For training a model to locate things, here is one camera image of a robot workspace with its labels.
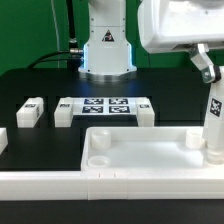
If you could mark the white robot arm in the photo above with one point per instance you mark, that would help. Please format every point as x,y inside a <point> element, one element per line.
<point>107,53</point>

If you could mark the white left side block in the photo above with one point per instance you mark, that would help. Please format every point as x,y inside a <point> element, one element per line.
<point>3,139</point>

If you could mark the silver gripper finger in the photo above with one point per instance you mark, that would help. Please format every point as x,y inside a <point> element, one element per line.
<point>199,56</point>

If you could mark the white front fence bar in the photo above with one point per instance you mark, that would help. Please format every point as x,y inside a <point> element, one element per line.
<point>22,186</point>

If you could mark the white desk top tray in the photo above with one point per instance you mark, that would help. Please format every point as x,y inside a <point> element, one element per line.
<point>156,149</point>

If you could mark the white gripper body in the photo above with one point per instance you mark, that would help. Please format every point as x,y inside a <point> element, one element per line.
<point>174,25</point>

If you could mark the marker tag base plate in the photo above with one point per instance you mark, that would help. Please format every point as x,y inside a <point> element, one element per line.
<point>104,106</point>

